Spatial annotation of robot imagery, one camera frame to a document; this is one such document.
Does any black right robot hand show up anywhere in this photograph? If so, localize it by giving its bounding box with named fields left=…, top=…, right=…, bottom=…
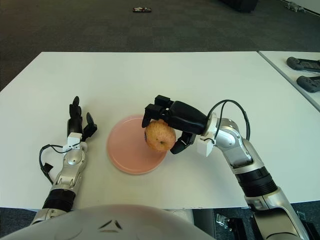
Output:
left=141, top=94, right=210, bottom=155

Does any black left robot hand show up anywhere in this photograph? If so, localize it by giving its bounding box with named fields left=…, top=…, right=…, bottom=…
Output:
left=66, top=96, right=98, bottom=143

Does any yellow-red apple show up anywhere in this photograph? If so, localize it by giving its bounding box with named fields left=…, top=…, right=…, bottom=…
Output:
left=144, top=119, right=177, bottom=153

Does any round pink plate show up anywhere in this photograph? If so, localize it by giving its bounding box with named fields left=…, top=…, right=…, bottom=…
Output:
left=107, top=114, right=168, bottom=175

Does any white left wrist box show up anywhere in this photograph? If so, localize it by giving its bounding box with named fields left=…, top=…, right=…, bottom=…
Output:
left=62, top=132, right=83, bottom=152

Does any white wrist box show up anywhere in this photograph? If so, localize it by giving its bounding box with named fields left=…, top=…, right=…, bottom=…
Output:
left=62, top=132, right=83, bottom=152
left=196, top=137, right=216, bottom=158

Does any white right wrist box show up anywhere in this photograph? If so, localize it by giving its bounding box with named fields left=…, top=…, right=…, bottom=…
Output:
left=196, top=137, right=216, bottom=158

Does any grey robot torso shell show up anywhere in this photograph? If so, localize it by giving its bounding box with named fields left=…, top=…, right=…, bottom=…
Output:
left=0, top=203, right=216, bottom=240

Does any dark bulky floor object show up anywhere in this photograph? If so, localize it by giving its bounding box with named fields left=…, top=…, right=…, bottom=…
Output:
left=219, top=0, right=259, bottom=13

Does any grey handheld controller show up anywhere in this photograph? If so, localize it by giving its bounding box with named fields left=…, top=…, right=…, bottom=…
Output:
left=296, top=75, right=320, bottom=94
left=286, top=56, right=320, bottom=74

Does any small grey floor toy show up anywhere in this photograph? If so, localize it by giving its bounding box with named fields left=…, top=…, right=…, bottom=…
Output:
left=283, top=1, right=306, bottom=12

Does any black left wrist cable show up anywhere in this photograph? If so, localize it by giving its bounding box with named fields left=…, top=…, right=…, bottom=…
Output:
left=38, top=144, right=68, bottom=186

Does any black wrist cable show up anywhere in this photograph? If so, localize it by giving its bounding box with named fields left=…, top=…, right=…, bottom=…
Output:
left=206, top=99, right=252, bottom=141
left=38, top=144, right=68, bottom=186

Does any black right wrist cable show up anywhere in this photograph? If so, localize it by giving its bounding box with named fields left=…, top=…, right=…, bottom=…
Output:
left=206, top=99, right=252, bottom=141

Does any metal clamp bracket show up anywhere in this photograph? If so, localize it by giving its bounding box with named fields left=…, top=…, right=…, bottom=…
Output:
left=216, top=213, right=232, bottom=230
left=296, top=211, right=310, bottom=222

